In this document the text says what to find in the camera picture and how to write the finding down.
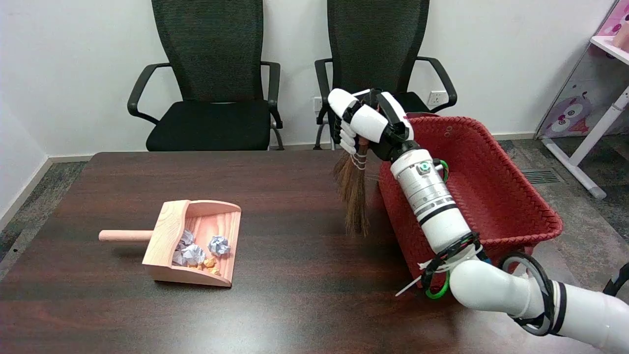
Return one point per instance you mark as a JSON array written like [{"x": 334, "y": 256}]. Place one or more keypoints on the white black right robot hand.
[{"x": 369, "y": 123}]

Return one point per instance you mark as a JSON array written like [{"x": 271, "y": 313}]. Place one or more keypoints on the small brown straw broom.
[{"x": 355, "y": 194}]

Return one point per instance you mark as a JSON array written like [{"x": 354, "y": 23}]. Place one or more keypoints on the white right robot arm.
[{"x": 442, "y": 216}]

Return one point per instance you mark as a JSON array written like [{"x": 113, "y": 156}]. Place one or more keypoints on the red woven plastic basket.
[{"x": 491, "y": 187}]

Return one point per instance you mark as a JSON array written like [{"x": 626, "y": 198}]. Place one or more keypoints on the black mesh office chair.
[
  {"x": 378, "y": 59},
  {"x": 211, "y": 93}
]

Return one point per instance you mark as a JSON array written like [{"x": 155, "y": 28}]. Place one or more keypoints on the metal floor vent grille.
[{"x": 541, "y": 176}]

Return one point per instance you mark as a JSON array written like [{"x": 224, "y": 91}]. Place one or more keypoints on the crumpled white paper ball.
[
  {"x": 219, "y": 245},
  {"x": 186, "y": 237},
  {"x": 192, "y": 254}
]

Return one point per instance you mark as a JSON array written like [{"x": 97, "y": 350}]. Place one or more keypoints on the wooden dustpan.
[{"x": 196, "y": 242}]

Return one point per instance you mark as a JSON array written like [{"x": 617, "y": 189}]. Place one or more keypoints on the crumpled orange paper scrap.
[{"x": 210, "y": 263}]

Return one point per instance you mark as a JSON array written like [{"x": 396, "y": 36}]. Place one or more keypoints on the pink white children's shelf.
[{"x": 589, "y": 93}]

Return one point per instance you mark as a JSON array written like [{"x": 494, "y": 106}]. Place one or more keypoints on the white wall power socket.
[
  {"x": 318, "y": 103},
  {"x": 436, "y": 98}
]

